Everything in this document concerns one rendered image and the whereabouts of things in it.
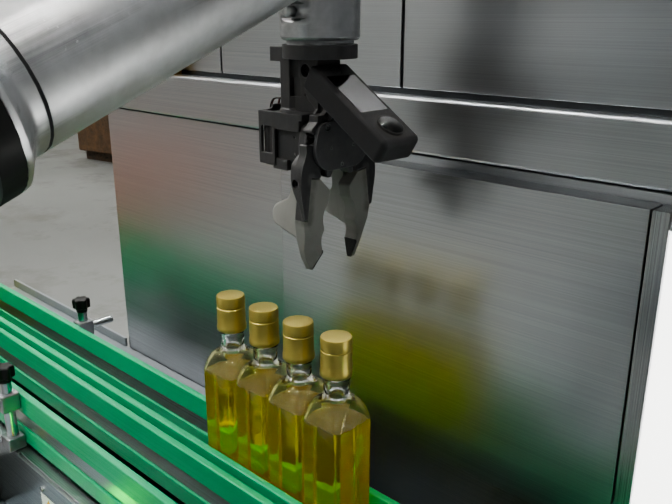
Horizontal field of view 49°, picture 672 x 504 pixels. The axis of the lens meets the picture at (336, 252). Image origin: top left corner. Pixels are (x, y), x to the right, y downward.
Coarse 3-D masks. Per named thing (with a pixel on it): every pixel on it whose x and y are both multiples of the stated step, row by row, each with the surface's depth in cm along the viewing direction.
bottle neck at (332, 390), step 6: (324, 384) 78; (330, 384) 77; (336, 384) 77; (342, 384) 77; (348, 384) 78; (324, 390) 78; (330, 390) 77; (336, 390) 77; (342, 390) 77; (348, 390) 78; (324, 396) 78; (330, 396) 77; (336, 396) 77; (342, 396) 77; (348, 396) 78
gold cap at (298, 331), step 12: (288, 324) 79; (300, 324) 79; (312, 324) 80; (288, 336) 79; (300, 336) 79; (312, 336) 80; (288, 348) 80; (300, 348) 80; (312, 348) 81; (288, 360) 80; (300, 360) 80
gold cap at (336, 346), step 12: (324, 336) 76; (336, 336) 76; (348, 336) 76; (324, 348) 76; (336, 348) 75; (348, 348) 76; (324, 360) 76; (336, 360) 76; (348, 360) 76; (324, 372) 77; (336, 372) 76; (348, 372) 77
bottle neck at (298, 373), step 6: (288, 366) 81; (294, 366) 80; (300, 366) 80; (306, 366) 81; (288, 372) 81; (294, 372) 81; (300, 372) 81; (306, 372) 81; (288, 378) 82; (294, 378) 81; (300, 378) 81; (306, 378) 81
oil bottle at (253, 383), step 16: (256, 368) 85; (272, 368) 85; (240, 384) 86; (256, 384) 84; (272, 384) 84; (240, 400) 87; (256, 400) 84; (240, 416) 87; (256, 416) 85; (240, 432) 88; (256, 432) 86; (240, 448) 89; (256, 448) 87; (240, 464) 90; (256, 464) 87
